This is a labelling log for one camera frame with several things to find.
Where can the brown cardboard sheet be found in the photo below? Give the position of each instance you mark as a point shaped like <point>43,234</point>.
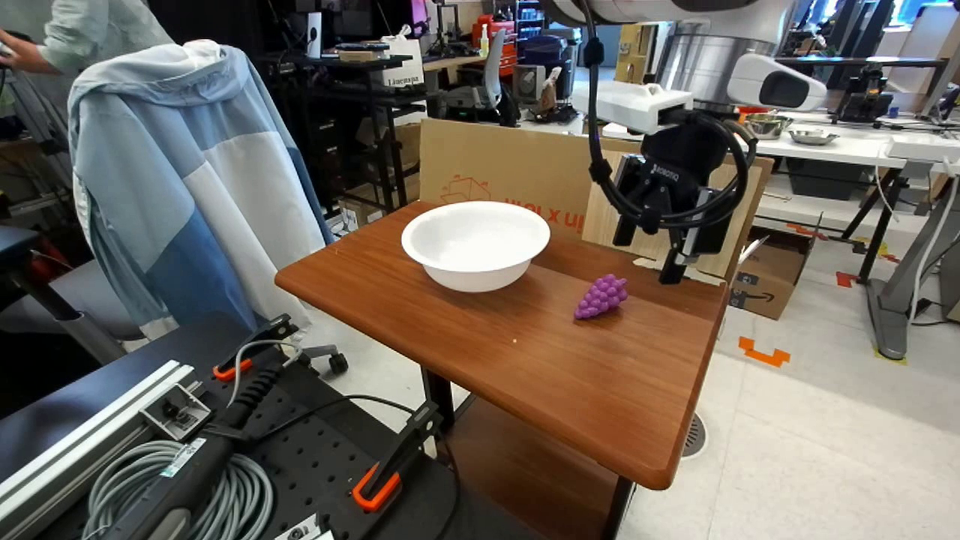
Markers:
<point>526,166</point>

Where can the blue white jacket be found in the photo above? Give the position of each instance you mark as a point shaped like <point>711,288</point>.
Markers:
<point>191,187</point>

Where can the white plastic bowl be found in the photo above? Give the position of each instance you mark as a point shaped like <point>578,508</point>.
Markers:
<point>475,248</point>

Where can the light wooden board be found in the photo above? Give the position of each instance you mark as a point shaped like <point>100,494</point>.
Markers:
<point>650,249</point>

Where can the brown wooden table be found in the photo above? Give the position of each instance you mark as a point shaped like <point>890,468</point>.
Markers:
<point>555,418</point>

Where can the aluminium rail profile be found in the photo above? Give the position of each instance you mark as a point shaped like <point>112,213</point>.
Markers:
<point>46,486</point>

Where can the open cardboard box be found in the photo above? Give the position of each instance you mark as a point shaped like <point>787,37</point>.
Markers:
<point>769,271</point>

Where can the purple plastic grapes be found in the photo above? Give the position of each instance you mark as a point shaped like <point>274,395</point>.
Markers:
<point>600,297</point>

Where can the person in green shirt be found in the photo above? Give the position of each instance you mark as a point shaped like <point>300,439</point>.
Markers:
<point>81,35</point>

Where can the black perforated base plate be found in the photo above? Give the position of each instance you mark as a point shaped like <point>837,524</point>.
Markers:
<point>276,464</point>

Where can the black orange clamp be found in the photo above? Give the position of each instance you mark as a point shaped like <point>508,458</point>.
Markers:
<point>385,478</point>

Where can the white desk background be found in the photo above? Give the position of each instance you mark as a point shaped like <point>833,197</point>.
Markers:
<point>871,144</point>

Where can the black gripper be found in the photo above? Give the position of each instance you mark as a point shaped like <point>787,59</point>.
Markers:
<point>665,187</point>

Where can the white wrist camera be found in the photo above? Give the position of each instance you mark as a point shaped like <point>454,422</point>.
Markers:
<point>641,107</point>

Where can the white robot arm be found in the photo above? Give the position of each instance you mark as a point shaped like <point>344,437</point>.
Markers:
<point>754,80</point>

